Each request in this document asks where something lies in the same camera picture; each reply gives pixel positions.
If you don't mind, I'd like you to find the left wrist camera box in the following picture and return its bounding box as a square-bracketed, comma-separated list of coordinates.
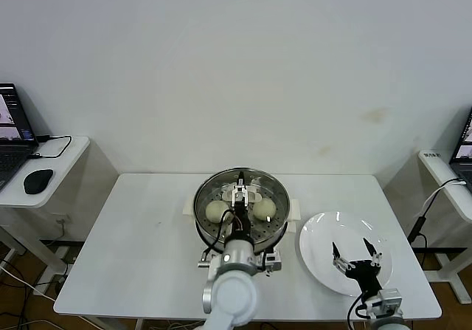
[263, 250, 283, 274]

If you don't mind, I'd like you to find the white side table with label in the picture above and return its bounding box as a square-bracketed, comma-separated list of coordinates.
[417, 148, 472, 303]

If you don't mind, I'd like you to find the round glass pot lid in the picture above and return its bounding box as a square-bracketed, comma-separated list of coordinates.
[193, 166, 291, 248]

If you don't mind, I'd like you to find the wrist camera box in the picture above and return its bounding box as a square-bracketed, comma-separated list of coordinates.
[375, 288, 403, 313]
[263, 250, 283, 274]

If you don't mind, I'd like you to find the white round plate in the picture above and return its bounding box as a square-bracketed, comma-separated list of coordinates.
[298, 210, 393, 297]

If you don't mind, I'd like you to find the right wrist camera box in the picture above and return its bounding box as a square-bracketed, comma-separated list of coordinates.
[375, 288, 403, 313]

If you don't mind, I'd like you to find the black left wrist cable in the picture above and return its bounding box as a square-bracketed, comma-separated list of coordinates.
[197, 211, 235, 269]

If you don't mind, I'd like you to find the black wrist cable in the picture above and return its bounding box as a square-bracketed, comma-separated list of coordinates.
[197, 211, 235, 269]
[347, 293, 366, 330]

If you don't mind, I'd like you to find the black computer mouse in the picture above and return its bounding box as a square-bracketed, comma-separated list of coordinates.
[22, 168, 54, 195]

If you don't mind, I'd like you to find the stainless steel steamer basket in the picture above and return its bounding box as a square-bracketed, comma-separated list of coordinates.
[183, 166, 301, 252]

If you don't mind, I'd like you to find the white side table with mouse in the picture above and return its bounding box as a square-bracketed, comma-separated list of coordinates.
[0, 135, 91, 283]

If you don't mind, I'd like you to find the black laptop power cable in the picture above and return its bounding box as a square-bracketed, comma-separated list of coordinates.
[28, 134, 72, 159]

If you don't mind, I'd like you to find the white floor cable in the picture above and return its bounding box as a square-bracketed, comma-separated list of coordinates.
[0, 261, 56, 303]

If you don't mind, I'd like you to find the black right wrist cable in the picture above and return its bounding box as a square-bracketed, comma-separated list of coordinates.
[347, 293, 366, 330]

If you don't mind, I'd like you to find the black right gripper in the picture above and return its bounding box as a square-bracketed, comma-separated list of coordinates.
[331, 237, 385, 296]

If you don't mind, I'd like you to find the black laptop with mouse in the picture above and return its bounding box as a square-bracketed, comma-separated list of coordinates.
[0, 83, 39, 190]

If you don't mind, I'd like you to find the cream electric cooking pot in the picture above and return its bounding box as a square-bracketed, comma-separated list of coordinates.
[194, 215, 296, 261]

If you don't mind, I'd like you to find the dark laptop without mouse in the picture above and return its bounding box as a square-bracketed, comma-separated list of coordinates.
[448, 103, 472, 194]

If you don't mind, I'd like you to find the white steamed baozi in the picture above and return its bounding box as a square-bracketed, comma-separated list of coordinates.
[252, 198, 277, 221]
[204, 201, 229, 224]

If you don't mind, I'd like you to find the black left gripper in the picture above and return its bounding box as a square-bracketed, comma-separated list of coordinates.
[230, 173, 254, 241]

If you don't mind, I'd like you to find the white and black hanging cable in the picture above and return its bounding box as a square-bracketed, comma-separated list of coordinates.
[405, 177, 466, 248]

